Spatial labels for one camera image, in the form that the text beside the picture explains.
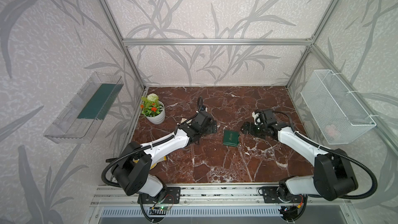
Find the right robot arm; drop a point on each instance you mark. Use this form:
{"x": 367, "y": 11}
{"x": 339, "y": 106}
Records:
{"x": 333, "y": 176}

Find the clear plastic wall tray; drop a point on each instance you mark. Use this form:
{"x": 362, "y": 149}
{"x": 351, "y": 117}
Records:
{"x": 81, "y": 119}

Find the white wire mesh basket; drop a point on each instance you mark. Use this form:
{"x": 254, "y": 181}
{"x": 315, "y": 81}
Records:
{"x": 331, "y": 102}

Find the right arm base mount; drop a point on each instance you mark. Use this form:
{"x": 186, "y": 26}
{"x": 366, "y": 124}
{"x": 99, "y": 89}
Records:
{"x": 279, "y": 194}

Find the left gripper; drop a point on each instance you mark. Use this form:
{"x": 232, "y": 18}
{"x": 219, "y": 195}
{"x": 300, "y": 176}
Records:
{"x": 210, "y": 130}

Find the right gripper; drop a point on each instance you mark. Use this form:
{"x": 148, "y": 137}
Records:
{"x": 245, "y": 127}

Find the potted flower plant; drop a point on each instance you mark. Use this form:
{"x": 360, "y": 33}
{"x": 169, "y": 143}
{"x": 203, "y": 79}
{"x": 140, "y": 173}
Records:
{"x": 153, "y": 109}

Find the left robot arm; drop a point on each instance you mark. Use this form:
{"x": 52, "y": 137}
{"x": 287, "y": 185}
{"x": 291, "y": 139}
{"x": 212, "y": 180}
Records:
{"x": 131, "y": 170}

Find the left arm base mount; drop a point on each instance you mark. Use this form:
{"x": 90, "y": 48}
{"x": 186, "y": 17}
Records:
{"x": 168, "y": 195}

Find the green jewelry box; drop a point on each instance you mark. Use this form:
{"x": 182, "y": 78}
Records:
{"x": 230, "y": 138}

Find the yellow paper tag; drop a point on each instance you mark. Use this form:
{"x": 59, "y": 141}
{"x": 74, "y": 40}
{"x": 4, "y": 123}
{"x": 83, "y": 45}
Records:
{"x": 160, "y": 160}

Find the pink object in basket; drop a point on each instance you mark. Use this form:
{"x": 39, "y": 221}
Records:
{"x": 332, "y": 130}

